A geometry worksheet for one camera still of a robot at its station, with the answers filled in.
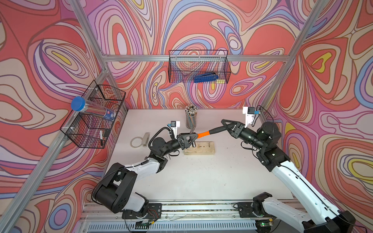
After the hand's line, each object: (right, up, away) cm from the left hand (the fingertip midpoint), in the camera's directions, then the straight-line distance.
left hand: (197, 138), depth 70 cm
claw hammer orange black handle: (+7, +4, -4) cm, 9 cm away
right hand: (+10, +7, -5) cm, 13 cm away
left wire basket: (-56, +5, 0) cm, 57 cm away
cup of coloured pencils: (-3, +15, +24) cm, 28 cm away
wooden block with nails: (+4, -9, +23) cm, 25 cm away
